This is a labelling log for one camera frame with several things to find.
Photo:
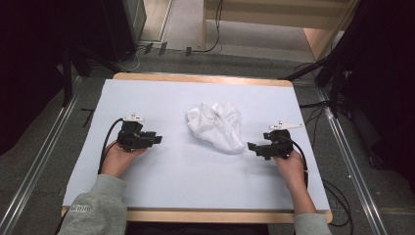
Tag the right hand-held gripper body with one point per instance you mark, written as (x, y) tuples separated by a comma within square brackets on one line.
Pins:
[(277, 143)]

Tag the light wooden shelf unit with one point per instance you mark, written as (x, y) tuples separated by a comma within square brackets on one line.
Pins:
[(261, 9)]

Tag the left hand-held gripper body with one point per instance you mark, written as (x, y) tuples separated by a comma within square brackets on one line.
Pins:
[(130, 137)]

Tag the aluminium floor rail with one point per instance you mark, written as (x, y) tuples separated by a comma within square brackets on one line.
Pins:
[(36, 169), (355, 169)]

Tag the dark floor tape piece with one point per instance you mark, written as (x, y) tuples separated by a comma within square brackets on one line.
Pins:
[(148, 48), (188, 51), (162, 48)]

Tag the white table mat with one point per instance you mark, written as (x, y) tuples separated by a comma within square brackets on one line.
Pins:
[(182, 182)]

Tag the person's right hand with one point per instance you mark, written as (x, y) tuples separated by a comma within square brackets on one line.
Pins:
[(290, 171)]

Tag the white mesh laundry bag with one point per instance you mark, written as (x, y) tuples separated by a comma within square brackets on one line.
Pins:
[(217, 125)]

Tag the black curtain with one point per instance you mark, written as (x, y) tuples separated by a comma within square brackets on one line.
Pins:
[(388, 81), (29, 65)]

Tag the dark cabinet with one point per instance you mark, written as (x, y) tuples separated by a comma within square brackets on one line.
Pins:
[(125, 26)]

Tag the person's left hand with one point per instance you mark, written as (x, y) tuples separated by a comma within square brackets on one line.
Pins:
[(119, 160)]

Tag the black metal stand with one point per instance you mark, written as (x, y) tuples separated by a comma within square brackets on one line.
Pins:
[(334, 88), (67, 78)]

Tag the wooden table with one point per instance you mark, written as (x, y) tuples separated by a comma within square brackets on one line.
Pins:
[(202, 216)]

